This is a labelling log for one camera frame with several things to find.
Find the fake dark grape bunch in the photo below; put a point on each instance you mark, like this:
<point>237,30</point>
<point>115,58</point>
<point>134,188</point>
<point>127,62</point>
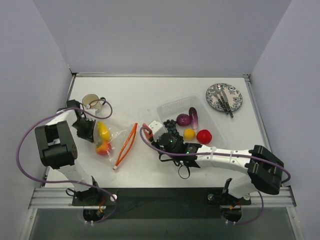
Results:
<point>170,125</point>

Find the white plastic basket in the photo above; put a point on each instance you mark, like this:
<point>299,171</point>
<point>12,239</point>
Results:
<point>172,108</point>

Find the fake purple eggplant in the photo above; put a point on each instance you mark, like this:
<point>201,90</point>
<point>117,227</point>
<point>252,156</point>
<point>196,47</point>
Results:
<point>194,118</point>

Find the fake orange persimmon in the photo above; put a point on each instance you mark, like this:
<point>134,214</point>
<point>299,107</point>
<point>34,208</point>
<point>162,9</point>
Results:
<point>103,148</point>

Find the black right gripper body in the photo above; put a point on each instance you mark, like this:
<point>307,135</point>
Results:
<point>158,139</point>

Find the fake yellow banana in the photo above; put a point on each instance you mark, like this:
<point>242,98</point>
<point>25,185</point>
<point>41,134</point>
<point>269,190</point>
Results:
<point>103,131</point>

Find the purple fake onion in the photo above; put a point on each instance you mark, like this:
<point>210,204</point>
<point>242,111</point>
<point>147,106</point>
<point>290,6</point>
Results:
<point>183,120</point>

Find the cream mug black handle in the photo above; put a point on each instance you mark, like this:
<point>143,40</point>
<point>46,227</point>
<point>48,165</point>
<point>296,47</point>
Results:
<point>92,99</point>

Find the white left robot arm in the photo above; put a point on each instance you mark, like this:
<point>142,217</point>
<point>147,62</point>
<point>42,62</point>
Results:
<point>57,149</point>

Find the metal spoon dark handle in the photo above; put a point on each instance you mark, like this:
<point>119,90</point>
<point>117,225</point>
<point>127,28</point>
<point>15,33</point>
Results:
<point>219,91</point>

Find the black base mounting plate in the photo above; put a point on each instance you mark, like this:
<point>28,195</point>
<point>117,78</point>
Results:
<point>160,212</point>

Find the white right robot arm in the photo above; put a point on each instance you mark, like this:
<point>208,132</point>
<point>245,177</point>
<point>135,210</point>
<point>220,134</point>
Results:
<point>261,170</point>

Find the aluminium front rail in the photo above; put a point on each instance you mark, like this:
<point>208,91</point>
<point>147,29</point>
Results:
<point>60,198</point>

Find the metal fork dark handle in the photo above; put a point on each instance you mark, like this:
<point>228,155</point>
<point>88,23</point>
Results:
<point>225,98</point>

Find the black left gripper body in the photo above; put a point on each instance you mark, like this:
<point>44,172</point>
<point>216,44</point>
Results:
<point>90,128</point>

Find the fake yellow lemon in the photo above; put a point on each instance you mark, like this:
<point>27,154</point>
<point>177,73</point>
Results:
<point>189,134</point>

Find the fake red apple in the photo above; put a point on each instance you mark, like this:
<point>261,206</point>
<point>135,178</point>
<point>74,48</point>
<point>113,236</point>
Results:
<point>204,137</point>

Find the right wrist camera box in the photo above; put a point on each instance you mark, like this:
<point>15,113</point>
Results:
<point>157,129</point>

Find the blue floral plate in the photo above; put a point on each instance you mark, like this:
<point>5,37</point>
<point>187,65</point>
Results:
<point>234,96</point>

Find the fake watermelon slice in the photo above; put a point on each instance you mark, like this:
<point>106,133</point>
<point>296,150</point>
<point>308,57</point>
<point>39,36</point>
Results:
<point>147,132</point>

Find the clear zip bag orange seal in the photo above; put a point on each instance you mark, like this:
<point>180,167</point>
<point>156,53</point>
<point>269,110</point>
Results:
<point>122,139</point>

